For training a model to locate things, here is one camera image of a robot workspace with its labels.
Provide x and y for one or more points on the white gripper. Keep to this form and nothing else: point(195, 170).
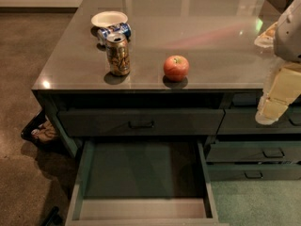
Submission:
point(289, 37)

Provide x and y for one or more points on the orange gold drink can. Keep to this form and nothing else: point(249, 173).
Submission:
point(118, 54)

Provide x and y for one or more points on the top right drawer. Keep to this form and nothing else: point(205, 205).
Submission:
point(247, 120)

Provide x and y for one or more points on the middle right drawer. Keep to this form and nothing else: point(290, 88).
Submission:
point(254, 151)

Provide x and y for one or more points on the bottom right drawer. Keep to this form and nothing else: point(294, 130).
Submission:
point(263, 172)

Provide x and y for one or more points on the blue soda can lying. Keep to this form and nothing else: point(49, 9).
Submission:
point(122, 28)

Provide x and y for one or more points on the open middle drawer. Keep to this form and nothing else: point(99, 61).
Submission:
point(142, 183)

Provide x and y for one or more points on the closed top left drawer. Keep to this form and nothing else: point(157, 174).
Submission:
point(140, 122)

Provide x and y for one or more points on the red apple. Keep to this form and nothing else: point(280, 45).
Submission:
point(176, 68)

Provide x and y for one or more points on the dark cabinet counter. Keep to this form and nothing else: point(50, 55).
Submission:
point(226, 68)

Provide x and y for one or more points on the white paper bowl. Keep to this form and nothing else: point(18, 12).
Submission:
point(107, 18)

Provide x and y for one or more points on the black bin with trash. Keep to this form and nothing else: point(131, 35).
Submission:
point(41, 133)

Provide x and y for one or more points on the black object bottom left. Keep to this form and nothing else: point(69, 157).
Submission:
point(53, 218)

